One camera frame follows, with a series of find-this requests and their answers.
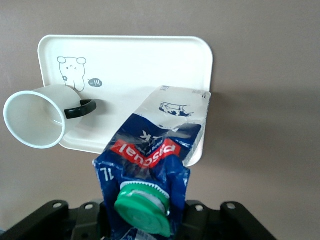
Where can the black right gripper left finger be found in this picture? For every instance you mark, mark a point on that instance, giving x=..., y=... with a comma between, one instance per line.
x=50, y=225

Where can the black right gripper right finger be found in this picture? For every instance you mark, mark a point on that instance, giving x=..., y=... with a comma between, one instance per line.
x=225, y=225

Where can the blue white milk carton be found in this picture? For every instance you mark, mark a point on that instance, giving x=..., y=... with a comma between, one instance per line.
x=150, y=150

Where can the cream rabbit print tray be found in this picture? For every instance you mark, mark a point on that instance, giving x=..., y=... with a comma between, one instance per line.
x=137, y=65

